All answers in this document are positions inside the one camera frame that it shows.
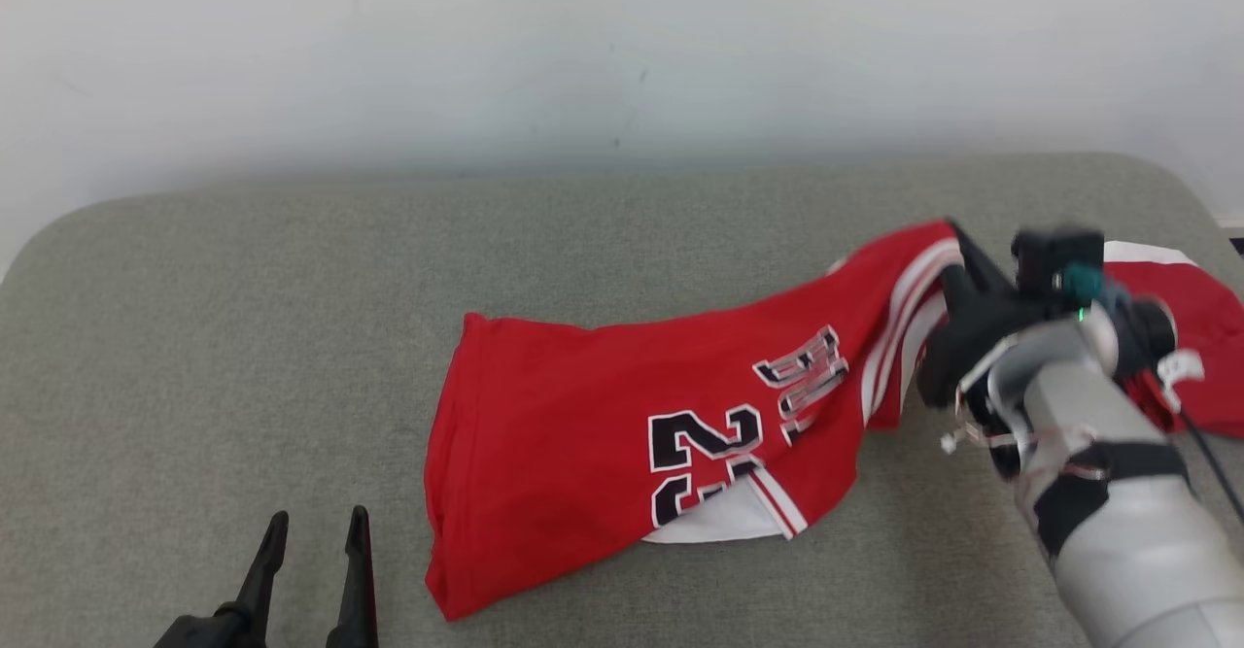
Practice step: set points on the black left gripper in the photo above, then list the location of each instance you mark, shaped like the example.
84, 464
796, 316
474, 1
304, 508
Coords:
209, 633

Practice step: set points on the red shorts with white stripes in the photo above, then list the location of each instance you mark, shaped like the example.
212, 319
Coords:
1210, 337

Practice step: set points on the red jersey with black number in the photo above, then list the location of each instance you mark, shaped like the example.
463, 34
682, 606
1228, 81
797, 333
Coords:
564, 415

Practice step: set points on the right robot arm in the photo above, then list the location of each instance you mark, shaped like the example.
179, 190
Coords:
1127, 551

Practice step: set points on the grey fabric sofa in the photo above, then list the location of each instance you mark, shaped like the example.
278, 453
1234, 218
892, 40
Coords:
243, 337

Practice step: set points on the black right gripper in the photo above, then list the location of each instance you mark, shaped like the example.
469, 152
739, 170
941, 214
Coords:
962, 347

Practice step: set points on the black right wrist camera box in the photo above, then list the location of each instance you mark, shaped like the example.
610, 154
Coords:
1045, 255

